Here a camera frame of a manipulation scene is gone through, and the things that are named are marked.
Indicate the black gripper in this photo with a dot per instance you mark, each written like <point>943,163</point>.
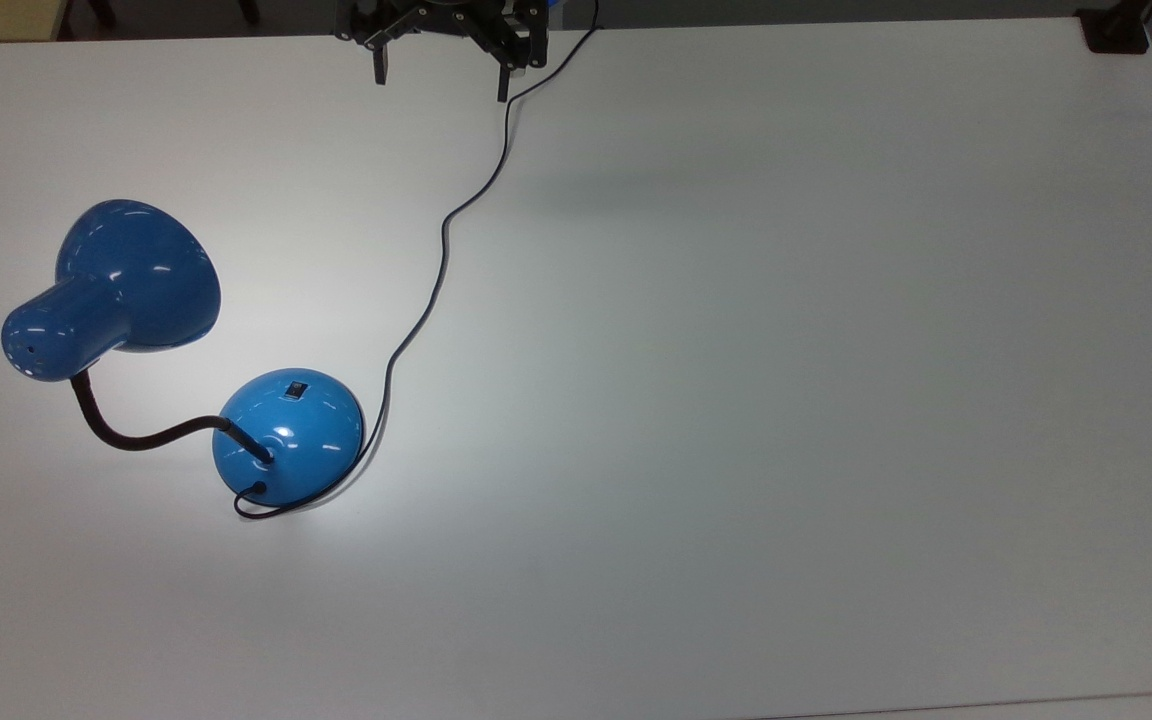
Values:
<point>446,10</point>

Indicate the blue gooseneck desk lamp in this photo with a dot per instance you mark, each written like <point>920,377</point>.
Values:
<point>136,270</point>

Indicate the white rectangular table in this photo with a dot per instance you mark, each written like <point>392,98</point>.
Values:
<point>1086,708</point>

